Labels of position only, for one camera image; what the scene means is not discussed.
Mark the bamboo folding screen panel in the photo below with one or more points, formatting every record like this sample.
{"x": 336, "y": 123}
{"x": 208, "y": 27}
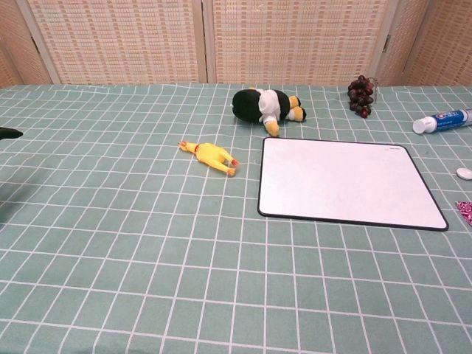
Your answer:
{"x": 118, "y": 40}
{"x": 18, "y": 55}
{"x": 295, "y": 40}
{"x": 442, "y": 48}

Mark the yellow rubber chicken toy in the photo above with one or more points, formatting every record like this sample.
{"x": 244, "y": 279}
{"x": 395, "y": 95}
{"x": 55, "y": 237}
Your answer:
{"x": 212, "y": 153}

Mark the dark red grape bunch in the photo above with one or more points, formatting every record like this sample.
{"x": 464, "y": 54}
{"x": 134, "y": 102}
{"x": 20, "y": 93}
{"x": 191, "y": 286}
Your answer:
{"x": 359, "y": 94}

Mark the black white plush doll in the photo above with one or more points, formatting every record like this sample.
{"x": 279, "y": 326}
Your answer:
{"x": 247, "y": 107}

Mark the white board with black rim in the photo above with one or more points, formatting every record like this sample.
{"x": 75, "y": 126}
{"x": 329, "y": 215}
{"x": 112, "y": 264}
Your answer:
{"x": 343, "y": 180}

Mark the pink patterned cloth square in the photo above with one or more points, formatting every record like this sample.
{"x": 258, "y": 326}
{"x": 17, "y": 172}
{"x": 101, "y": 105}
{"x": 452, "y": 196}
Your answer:
{"x": 466, "y": 211}

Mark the green checked tablecloth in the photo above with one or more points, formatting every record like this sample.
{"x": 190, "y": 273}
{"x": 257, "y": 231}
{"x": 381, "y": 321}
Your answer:
{"x": 147, "y": 239}

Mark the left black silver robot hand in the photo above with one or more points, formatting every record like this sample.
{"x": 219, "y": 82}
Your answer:
{"x": 9, "y": 133}

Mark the white blue toothpaste tube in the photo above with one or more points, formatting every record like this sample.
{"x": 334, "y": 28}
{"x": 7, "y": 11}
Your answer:
{"x": 442, "y": 120}

